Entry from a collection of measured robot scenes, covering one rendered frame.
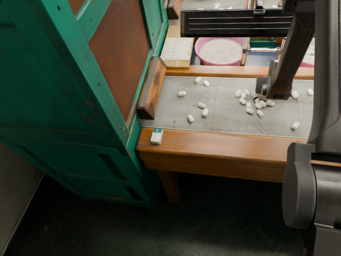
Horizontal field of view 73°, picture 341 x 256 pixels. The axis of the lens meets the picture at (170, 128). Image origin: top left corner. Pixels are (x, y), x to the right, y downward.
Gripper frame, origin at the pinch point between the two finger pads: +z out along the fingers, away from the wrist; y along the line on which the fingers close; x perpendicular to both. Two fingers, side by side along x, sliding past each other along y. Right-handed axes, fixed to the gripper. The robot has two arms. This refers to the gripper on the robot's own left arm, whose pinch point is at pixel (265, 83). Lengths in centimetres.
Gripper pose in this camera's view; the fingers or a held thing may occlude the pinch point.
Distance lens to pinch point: 109.0
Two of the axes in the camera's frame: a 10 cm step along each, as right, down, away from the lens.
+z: 2.0, -2.9, 9.4
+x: 0.0, 9.5, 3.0
